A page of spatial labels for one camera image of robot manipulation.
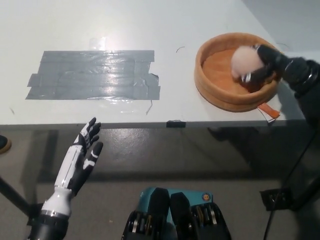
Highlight grey duct tape patch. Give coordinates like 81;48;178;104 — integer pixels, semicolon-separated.
24;49;162;101

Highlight pale pink plush dumpling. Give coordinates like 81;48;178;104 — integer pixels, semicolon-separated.
231;45;266;81

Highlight black and teal robot torso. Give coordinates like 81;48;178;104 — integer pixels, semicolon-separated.
121;186;232;240

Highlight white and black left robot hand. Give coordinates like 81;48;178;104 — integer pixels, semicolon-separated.
41;116;104;216

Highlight orange plush round basket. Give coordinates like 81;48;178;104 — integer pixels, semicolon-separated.
194;32;285;124

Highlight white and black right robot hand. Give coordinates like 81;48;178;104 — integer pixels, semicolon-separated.
239;43;319;98

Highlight black metal table leg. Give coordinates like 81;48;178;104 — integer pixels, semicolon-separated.
0;174;49;226

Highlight brown and black shoe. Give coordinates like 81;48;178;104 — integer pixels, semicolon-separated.
0;134;13;155

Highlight black metal foot plate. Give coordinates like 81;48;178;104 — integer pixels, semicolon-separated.
259;188;301;212

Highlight thin black cable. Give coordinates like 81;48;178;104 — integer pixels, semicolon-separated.
265;132;317;240

